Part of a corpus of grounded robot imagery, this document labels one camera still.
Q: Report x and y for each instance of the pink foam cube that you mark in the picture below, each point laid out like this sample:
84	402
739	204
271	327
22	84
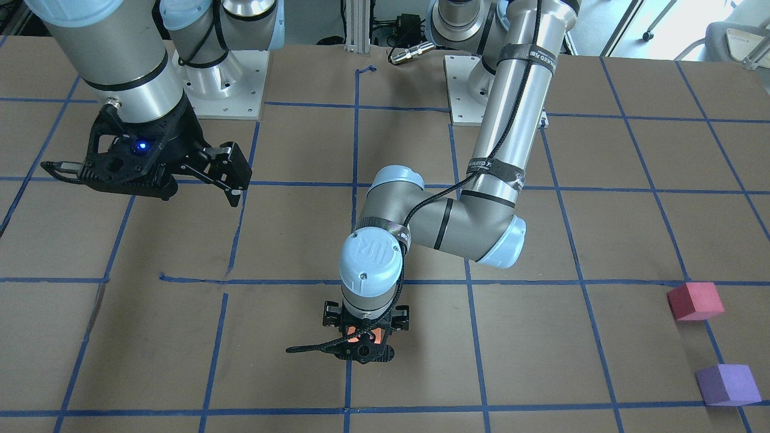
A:
695	301

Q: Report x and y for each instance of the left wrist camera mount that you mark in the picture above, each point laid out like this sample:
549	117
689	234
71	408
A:
364	351

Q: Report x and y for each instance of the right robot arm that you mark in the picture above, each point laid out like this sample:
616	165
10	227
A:
117	50

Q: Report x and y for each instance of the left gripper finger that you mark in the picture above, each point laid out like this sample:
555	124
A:
332	315
400	318

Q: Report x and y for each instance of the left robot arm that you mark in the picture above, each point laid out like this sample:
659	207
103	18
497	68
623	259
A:
518	43

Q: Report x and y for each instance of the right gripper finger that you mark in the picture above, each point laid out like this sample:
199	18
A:
224	167

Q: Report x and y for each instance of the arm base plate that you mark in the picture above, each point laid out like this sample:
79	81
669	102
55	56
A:
469	84
231	90

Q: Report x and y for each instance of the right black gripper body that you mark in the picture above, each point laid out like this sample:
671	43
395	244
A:
180	133

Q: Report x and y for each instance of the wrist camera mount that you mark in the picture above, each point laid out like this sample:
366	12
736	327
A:
364	351
105	167

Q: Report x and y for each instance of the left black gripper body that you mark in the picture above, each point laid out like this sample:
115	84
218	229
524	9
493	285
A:
329	314

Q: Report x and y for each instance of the orange foam cube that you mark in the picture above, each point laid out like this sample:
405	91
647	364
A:
376	335

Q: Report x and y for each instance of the purple foam cube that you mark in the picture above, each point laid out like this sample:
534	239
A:
728	385

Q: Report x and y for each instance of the aluminium frame post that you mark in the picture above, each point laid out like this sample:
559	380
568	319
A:
357	17

